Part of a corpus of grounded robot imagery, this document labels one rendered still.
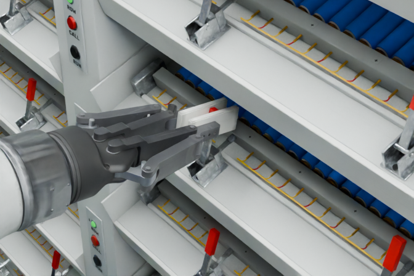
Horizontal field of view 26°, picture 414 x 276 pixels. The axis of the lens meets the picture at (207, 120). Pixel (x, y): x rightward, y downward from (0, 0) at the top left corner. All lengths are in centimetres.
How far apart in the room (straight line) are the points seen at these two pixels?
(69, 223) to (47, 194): 70
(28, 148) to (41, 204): 5
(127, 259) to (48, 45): 34
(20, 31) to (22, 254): 58
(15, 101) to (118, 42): 43
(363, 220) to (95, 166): 28
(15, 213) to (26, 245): 96
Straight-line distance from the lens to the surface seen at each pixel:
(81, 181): 87
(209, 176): 105
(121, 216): 129
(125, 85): 116
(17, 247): 180
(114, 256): 134
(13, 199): 83
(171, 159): 92
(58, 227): 155
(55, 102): 145
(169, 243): 123
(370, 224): 95
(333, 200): 97
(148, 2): 101
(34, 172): 84
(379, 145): 81
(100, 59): 112
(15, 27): 134
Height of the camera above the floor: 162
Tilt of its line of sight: 37 degrees down
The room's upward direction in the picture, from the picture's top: straight up
